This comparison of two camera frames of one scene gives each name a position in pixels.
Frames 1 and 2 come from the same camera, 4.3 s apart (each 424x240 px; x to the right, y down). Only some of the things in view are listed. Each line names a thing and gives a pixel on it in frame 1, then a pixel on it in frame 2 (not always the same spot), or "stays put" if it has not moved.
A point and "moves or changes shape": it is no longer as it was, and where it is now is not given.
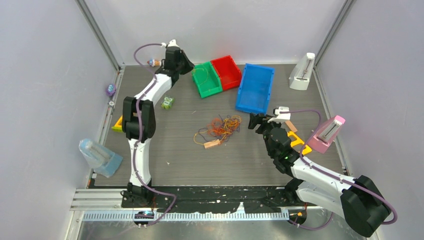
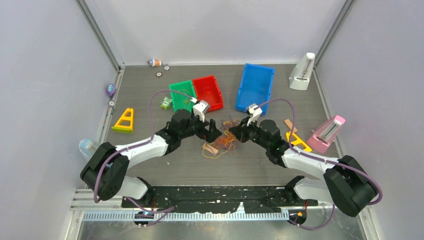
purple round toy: (110, 90) stays put
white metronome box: (299, 78) stays put
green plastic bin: (206, 79) → (181, 94)
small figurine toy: (153, 63) stays put
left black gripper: (189, 65) → (213, 132)
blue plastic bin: (255, 88) stays put
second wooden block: (291, 127) stays put
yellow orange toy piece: (307, 149) stays put
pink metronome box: (325, 134) stays put
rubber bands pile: (219, 129) moves or changes shape
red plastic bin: (227, 69) → (206, 89)
